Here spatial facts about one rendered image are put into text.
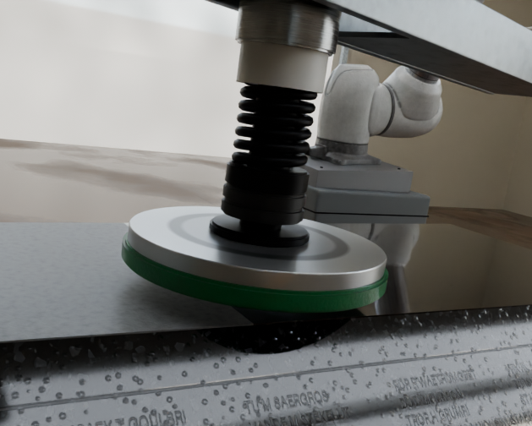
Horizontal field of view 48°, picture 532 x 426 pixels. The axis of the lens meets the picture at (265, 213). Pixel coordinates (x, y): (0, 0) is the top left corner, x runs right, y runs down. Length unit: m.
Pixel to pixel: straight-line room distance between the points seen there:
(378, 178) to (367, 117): 0.18
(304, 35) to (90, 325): 0.25
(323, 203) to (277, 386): 1.15
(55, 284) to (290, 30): 0.26
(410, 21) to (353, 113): 1.21
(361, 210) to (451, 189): 6.37
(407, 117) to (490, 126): 6.50
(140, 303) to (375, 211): 1.26
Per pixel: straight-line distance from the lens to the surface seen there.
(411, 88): 1.79
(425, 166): 7.58
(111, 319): 0.42
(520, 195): 8.64
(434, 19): 0.54
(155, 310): 0.44
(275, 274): 0.40
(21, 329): 0.40
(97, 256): 0.56
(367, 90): 1.72
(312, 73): 0.46
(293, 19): 0.45
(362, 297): 0.44
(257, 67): 0.46
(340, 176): 1.60
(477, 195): 8.35
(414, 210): 1.75
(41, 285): 0.48
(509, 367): 0.57
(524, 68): 0.69
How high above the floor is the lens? 1.00
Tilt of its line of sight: 11 degrees down
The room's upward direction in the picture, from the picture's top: 8 degrees clockwise
